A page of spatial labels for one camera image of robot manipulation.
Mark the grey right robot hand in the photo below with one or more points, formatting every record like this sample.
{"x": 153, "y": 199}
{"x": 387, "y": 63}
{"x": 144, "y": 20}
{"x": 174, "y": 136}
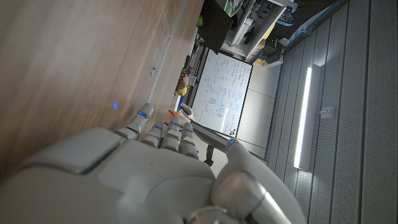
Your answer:
{"x": 140, "y": 186}

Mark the orange cube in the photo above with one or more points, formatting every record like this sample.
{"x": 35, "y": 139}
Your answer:
{"x": 173, "y": 114}

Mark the clear plastic cup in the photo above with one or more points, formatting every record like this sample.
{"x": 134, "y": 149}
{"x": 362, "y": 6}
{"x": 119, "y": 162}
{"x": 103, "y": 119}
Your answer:
{"x": 186, "y": 111}

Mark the black computer monitor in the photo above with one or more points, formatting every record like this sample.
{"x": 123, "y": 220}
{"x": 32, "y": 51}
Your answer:
{"x": 211, "y": 133}

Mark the yellow tennis ball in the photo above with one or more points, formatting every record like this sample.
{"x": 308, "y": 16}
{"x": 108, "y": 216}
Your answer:
{"x": 181, "y": 91}

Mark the white whiteboard with writing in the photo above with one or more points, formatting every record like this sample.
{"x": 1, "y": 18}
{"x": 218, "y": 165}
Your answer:
{"x": 224, "y": 90}

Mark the black laptop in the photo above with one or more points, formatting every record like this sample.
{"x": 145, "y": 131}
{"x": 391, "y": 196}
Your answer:
{"x": 214, "y": 25}

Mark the long ceiling light bar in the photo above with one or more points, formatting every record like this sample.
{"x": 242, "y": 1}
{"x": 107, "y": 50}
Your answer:
{"x": 304, "y": 118}

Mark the white shelf unit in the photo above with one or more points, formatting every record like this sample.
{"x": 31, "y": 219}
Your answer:
{"x": 245, "y": 31}

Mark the grey ceiling sensor box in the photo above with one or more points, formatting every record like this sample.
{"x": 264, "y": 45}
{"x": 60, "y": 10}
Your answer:
{"x": 328, "y": 112}

